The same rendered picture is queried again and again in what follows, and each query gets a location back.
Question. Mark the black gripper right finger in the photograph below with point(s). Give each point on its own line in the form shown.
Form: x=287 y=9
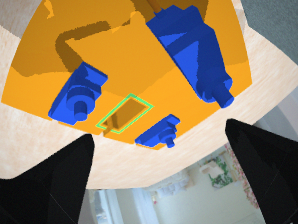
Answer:
x=270 y=163

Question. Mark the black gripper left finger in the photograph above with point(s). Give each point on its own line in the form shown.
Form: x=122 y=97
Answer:
x=52 y=191

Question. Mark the orange flat plate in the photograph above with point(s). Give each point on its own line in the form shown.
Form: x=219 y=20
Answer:
x=94 y=66

